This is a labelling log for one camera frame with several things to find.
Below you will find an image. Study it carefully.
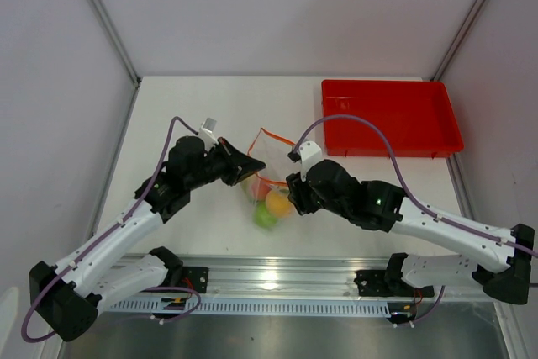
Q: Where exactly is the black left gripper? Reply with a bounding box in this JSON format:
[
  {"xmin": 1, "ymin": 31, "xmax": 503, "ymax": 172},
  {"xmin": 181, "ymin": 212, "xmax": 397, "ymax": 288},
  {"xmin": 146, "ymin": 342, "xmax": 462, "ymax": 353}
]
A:
[{"xmin": 187, "ymin": 137, "xmax": 266, "ymax": 191}]

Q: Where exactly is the orange yellow peach with leaf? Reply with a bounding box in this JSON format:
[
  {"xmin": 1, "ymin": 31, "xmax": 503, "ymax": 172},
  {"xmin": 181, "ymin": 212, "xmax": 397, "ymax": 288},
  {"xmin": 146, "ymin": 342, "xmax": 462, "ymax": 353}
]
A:
[{"xmin": 265, "ymin": 190, "xmax": 293, "ymax": 219}]

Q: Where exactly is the pink yellow peach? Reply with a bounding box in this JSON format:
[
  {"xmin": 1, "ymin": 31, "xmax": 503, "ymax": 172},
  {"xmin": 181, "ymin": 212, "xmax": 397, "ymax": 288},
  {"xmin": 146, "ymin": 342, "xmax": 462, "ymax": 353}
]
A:
[{"xmin": 248, "ymin": 177, "xmax": 272, "ymax": 202}]

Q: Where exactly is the clear zip bag orange zipper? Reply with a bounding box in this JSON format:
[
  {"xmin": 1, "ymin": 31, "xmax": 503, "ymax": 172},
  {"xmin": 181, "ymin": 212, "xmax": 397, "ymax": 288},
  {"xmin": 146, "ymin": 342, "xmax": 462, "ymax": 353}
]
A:
[{"xmin": 240, "ymin": 127, "xmax": 296, "ymax": 233}]

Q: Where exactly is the green apple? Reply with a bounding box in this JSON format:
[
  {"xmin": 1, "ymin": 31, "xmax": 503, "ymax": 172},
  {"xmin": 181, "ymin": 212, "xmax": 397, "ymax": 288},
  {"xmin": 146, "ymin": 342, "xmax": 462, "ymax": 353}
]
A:
[{"xmin": 253, "ymin": 202, "xmax": 279, "ymax": 230}]

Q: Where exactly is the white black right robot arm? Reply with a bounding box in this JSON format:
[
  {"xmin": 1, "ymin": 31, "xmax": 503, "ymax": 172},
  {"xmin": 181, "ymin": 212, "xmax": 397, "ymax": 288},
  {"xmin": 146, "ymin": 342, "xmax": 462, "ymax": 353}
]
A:
[{"xmin": 286, "ymin": 160, "xmax": 535, "ymax": 305}]

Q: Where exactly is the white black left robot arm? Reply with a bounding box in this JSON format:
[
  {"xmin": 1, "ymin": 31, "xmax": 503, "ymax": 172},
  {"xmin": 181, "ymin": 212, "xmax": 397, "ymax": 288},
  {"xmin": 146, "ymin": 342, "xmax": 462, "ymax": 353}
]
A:
[{"xmin": 21, "ymin": 135, "xmax": 266, "ymax": 343}]

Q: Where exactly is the red plastic tray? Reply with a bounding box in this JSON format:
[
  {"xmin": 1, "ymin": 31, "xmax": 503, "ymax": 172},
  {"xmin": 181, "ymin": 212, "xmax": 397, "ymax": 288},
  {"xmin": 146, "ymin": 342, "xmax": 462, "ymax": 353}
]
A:
[{"xmin": 321, "ymin": 79, "xmax": 464, "ymax": 158}]

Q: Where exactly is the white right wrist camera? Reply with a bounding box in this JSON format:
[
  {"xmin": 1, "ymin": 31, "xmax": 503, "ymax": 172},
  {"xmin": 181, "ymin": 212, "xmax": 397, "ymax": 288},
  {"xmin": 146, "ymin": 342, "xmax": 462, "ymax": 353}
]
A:
[{"xmin": 287, "ymin": 140, "xmax": 323, "ymax": 182}]

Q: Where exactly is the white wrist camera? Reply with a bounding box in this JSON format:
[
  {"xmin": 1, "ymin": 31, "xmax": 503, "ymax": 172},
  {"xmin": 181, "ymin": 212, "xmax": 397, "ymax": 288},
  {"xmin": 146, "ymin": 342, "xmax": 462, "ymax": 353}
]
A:
[
  {"xmin": 287, "ymin": 140, "xmax": 323, "ymax": 182},
  {"xmin": 198, "ymin": 118, "xmax": 218, "ymax": 151}
]

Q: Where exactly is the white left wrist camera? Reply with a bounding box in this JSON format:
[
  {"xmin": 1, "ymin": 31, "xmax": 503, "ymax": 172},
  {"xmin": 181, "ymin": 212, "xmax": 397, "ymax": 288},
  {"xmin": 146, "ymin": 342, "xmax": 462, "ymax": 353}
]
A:
[{"xmin": 198, "ymin": 118, "xmax": 218, "ymax": 151}]

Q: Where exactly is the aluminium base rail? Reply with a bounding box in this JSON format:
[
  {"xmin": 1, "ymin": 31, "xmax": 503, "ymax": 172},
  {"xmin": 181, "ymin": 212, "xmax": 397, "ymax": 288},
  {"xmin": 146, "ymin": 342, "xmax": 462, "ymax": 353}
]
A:
[{"xmin": 55, "ymin": 254, "xmax": 514, "ymax": 304}]

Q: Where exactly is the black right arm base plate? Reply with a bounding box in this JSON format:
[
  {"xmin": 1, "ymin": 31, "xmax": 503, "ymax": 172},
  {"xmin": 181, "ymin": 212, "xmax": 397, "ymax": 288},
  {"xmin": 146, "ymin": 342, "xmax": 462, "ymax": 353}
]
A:
[{"xmin": 354, "ymin": 269, "xmax": 435, "ymax": 298}]

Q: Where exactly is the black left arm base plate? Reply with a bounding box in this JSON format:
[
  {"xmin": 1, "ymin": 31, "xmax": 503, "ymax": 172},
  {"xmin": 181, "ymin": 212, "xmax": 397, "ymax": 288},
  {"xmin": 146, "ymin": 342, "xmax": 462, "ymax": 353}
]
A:
[{"xmin": 158, "ymin": 267, "xmax": 209, "ymax": 294}]

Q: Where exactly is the white slotted cable duct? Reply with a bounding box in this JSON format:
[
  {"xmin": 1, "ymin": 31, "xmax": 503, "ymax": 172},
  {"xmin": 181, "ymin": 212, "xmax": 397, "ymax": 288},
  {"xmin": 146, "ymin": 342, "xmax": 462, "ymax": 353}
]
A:
[{"xmin": 109, "ymin": 297, "xmax": 390, "ymax": 318}]

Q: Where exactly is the aluminium corner post left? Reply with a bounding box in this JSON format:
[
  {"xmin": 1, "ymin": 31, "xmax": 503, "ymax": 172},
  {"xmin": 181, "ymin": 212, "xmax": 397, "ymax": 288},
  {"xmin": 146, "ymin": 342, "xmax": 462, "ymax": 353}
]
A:
[{"xmin": 87, "ymin": 0, "xmax": 141, "ymax": 88}]

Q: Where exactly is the aluminium corner post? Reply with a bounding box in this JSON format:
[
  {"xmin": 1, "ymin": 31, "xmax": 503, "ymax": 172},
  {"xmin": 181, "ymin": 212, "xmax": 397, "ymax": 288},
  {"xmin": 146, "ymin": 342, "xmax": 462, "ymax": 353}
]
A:
[
  {"xmin": 87, "ymin": 0, "xmax": 141, "ymax": 88},
  {"xmin": 429, "ymin": 0, "xmax": 490, "ymax": 82}
]

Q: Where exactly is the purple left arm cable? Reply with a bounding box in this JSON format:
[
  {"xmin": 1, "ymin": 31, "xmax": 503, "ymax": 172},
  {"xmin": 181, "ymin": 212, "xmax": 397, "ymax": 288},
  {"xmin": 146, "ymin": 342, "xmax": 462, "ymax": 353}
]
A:
[{"xmin": 21, "ymin": 117, "xmax": 203, "ymax": 342}]

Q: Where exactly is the aluminium corner post right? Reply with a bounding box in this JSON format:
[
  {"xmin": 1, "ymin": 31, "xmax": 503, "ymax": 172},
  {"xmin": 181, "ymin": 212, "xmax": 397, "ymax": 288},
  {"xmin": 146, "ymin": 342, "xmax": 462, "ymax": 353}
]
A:
[{"xmin": 429, "ymin": 0, "xmax": 490, "ymax": 82}]

